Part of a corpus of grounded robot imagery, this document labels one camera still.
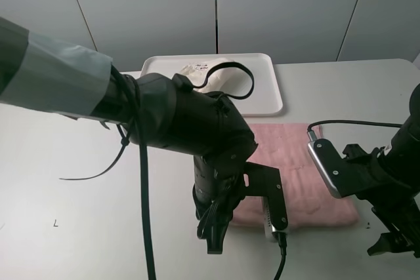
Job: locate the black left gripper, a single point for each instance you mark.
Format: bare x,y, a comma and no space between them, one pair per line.
218,189

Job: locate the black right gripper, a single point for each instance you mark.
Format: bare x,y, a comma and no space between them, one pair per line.
392,200

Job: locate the pink towel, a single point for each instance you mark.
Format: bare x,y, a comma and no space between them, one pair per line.
307,199

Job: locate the cream white towel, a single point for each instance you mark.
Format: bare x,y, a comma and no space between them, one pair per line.
196,72

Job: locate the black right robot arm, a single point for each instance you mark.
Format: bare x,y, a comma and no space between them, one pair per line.
401,155

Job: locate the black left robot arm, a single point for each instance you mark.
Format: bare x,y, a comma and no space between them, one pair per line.
43,74

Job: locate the white plastic tray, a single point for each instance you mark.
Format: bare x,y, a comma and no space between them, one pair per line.
265,101

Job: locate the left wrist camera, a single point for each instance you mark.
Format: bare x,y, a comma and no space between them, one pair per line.
265,182

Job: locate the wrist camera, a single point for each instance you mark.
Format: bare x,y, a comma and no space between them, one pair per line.
332,168
265,182

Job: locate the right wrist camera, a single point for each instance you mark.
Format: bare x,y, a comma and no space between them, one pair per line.
332,168

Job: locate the black cable tie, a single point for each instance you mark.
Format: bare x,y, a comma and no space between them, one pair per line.
105,159

